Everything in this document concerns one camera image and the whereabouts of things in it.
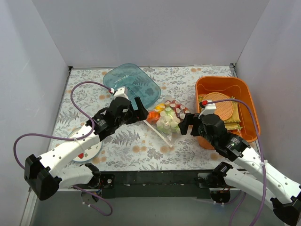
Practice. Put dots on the white strawberry print plate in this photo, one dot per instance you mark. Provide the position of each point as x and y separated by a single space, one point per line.
89 153

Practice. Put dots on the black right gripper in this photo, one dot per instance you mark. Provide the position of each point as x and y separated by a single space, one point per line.
194 125

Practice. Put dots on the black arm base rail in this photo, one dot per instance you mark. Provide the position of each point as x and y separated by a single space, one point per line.
174 183

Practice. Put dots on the green bamboo mat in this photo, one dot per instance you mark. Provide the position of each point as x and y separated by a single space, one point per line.
233 123

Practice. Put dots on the floral patterned table mat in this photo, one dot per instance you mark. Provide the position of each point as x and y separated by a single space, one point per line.
137 146

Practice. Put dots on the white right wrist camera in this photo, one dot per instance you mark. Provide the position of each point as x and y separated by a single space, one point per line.
207 107

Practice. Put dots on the teal transparent plastic tray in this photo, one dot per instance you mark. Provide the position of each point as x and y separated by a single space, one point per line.
137 82

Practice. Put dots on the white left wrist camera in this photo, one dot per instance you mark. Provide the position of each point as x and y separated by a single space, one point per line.
121 92

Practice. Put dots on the orange plastic tub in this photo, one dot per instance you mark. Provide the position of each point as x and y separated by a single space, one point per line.
232 87

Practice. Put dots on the round woven orange mat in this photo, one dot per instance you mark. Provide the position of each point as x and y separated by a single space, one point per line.
223 109

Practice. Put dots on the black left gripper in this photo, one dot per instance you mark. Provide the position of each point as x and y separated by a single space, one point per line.
132 113

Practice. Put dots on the clear polka dot zip bag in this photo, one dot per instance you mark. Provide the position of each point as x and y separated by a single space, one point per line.
168 139

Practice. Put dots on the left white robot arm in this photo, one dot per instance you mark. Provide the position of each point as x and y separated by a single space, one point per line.
46 174

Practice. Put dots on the small orange fake pumpkin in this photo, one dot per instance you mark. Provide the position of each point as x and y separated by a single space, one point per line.
153 117

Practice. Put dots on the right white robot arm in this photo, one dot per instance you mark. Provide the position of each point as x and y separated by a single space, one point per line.
266 184

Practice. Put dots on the fake cauliflower with leaves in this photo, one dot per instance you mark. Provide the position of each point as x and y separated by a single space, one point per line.
168 124

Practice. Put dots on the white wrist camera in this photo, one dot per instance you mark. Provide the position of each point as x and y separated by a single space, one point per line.
121 92
207 107

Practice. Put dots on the yellow fake lemon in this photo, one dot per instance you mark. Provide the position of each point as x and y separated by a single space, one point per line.
160 107

